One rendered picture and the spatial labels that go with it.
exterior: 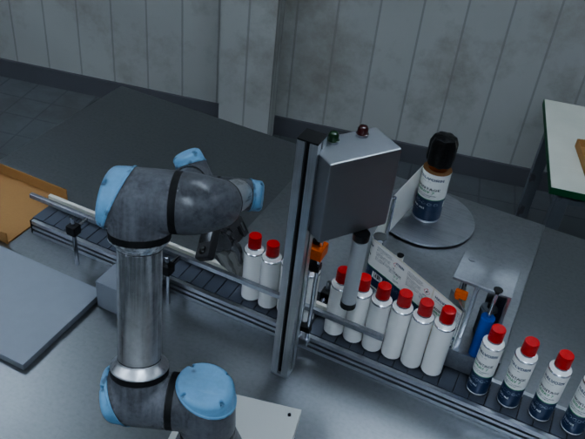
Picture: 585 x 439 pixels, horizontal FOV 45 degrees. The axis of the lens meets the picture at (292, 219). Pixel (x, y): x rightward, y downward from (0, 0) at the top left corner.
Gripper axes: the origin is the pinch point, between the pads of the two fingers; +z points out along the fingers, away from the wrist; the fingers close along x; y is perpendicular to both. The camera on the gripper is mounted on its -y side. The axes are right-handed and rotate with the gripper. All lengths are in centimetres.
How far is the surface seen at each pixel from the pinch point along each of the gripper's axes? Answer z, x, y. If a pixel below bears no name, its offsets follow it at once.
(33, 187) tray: -31, 75, 12
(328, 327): 15.9, -22.4, -2.1
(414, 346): 22.1, -44.0, -2.3
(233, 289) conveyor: 4.2, 3.6, 0.1
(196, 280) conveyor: -1.0, 12.7, -1.9
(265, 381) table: 18.5, -11.4, -19.3
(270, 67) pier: -7, 100, 201
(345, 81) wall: 18, 73, 225
